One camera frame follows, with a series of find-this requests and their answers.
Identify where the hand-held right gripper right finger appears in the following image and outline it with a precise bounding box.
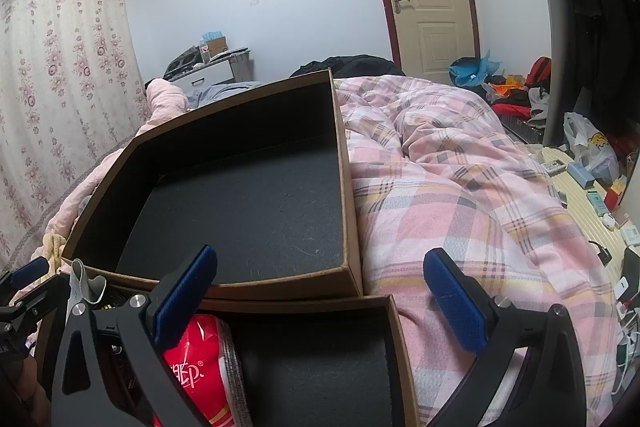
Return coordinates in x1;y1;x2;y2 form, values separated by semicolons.
422;248;587;427

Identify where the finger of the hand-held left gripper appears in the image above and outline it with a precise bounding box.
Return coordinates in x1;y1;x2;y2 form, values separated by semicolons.
0;256;71;323

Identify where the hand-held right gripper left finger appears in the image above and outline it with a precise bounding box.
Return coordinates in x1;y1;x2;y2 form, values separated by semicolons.
50;245;219;427

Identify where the red tissue pack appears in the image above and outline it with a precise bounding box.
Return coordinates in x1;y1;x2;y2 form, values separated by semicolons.
159;313;256;427

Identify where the large brown cardboard box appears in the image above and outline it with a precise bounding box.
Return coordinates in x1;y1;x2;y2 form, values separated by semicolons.
61;68;364;300

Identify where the small brown cardboard box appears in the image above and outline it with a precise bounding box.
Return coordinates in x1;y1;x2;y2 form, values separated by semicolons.
100;282;421;427

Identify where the yellow towel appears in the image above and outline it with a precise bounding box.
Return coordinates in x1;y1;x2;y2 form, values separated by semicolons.
41;234;68;270

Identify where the white cloth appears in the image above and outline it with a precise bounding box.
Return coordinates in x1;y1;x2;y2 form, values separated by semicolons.
67;258;107;310

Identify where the pink plaid quilt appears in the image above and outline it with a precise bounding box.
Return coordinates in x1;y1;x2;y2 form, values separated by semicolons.
334;76;621;427

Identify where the beige striped floor mat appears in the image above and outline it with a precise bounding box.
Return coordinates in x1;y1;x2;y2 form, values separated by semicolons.
540;146;640;358

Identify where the light blue box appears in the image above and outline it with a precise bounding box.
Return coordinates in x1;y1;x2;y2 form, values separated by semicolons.
566;161;595;190

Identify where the black ribbed suitcase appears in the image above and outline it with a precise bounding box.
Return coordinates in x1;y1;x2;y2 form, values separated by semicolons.
502;117;546;142

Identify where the floral curtain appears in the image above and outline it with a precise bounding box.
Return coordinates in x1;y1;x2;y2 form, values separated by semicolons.
0;0;151;273

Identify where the red cloth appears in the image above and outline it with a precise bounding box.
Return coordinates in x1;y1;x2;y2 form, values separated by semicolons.
492;99;533;120

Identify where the light pink fleece blanket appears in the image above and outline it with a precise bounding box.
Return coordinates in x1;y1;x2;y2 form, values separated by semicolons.
30;78;191;268

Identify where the white plastic bag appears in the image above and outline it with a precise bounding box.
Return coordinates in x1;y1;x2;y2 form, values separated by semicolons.
564;112;620;182

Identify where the grey blanket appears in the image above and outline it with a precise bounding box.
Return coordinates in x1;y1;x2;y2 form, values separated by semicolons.
185;82;261;110

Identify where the grey hoodie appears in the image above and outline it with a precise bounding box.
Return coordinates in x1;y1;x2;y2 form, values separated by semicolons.
527;87;551;122

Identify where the orange cloth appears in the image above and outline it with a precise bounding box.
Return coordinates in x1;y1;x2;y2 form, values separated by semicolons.
487;77;528;102

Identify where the white nightstand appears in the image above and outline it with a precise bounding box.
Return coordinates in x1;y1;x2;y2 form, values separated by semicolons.
165;49;253;88

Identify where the blue plastic bag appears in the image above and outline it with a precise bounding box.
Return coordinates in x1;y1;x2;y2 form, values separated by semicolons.
448;50;505;88

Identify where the black tray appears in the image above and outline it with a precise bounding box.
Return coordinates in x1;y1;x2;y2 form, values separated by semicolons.
165;47;203;75

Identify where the red backpack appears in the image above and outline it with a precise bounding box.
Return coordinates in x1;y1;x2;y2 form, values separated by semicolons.
524;57;552;88

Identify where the black jacket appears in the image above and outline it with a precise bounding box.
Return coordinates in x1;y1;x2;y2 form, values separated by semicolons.
289;54;406;80

